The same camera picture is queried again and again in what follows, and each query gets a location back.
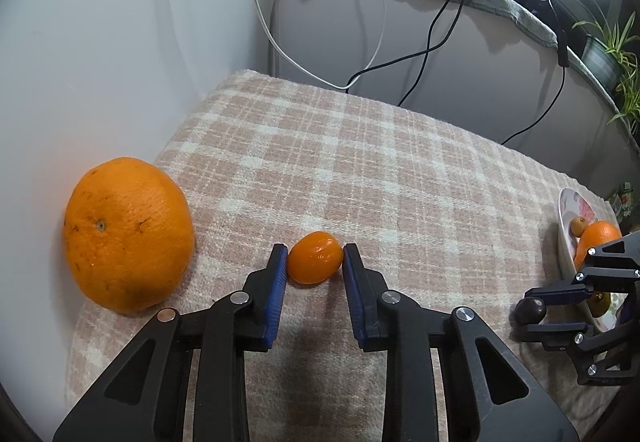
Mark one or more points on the dark purple plum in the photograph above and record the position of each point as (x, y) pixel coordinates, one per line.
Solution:
(529, 312)

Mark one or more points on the brown kiwi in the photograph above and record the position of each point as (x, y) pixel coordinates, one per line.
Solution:
(580, 225)

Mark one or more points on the green-brown round fruit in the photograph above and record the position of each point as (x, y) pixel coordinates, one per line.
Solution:
(600, 304)

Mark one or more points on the dark plant pot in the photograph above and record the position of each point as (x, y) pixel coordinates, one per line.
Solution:
(600, 59)

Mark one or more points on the pink checked tablecloth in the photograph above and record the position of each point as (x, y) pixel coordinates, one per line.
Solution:
(350, 162)

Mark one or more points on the white floral plate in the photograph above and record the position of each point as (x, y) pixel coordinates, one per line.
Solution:
(567, 242)

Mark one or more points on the small orange kumquat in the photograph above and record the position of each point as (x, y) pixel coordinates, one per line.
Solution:
(315, 257)

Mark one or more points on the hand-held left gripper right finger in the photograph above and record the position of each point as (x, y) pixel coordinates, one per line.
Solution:
(356, 302)

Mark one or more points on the green potted plant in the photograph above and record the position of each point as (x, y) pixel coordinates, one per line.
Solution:
(627, 47)

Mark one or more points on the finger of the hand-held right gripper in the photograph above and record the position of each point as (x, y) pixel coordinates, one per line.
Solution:
(550, 329)
(560, 296)

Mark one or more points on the smooth large orange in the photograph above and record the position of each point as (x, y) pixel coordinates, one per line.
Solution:
(595, 237)

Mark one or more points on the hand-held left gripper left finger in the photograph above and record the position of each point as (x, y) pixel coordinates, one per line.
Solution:
(274, 302)

